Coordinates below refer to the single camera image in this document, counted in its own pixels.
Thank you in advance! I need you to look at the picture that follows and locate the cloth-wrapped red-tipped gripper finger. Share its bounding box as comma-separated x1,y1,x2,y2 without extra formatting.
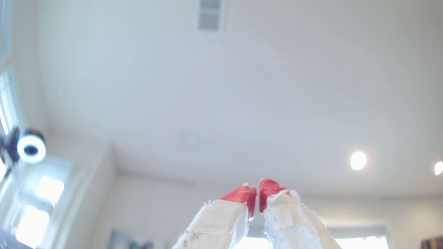
259,178,342,249
172,185,257,249

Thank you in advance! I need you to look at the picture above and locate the large round recessed ceiling light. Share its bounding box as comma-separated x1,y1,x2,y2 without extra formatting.
350,151,368,171

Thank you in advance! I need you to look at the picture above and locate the tall bright side window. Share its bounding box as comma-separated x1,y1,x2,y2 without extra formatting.
13,173,67,249

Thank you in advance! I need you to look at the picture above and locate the white ceiling air vent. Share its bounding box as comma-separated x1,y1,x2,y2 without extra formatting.
197,0,223,33

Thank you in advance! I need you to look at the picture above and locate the framed wall picture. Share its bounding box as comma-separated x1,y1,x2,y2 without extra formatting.
109,231,155,249

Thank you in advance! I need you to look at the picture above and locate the black webcam with ring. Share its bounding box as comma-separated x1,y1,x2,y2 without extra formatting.
0,126,46,177

